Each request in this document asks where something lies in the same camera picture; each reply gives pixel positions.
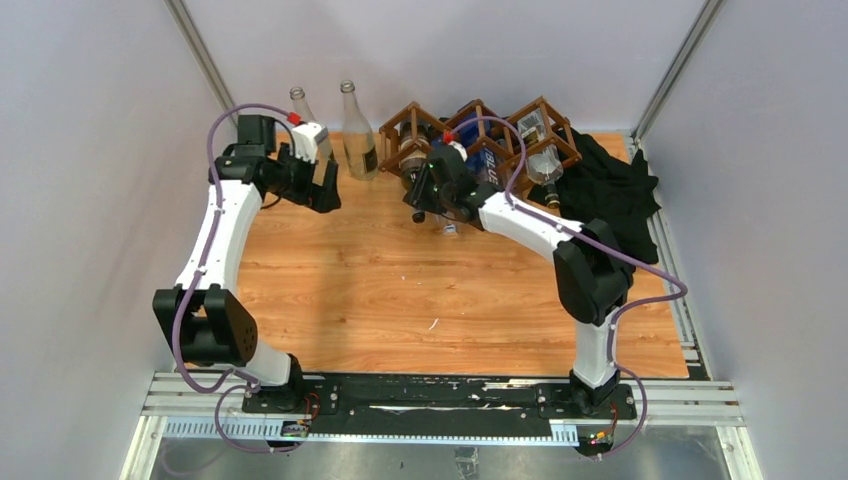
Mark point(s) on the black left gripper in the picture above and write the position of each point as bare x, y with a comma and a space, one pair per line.
320, 198

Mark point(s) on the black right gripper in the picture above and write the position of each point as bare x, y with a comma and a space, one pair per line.
419, 190

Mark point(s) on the tall clear glass bottle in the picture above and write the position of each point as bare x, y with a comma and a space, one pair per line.
303, 111

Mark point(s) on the dark green wine bottle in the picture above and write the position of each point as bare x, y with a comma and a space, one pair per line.
410, 164

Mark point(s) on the clear bottle with black label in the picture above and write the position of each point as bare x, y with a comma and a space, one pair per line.
357, 135

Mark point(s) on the blue labelled clear bottle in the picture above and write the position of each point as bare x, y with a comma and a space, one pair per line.
484, 162

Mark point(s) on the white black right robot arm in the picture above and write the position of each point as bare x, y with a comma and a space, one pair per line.
592, 284

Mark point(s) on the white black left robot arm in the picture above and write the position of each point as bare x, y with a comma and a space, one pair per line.
201, 317

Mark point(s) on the brown wooden wine rack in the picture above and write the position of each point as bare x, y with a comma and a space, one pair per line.
538, 143

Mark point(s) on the clear square glass bottle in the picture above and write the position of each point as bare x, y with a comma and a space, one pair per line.
543, 168

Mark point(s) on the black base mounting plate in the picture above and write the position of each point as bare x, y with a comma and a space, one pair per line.
398, 405

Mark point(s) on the black cloth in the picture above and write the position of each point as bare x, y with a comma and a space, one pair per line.
603, 187

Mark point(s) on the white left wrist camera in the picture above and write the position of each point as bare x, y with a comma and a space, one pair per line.
310, 142

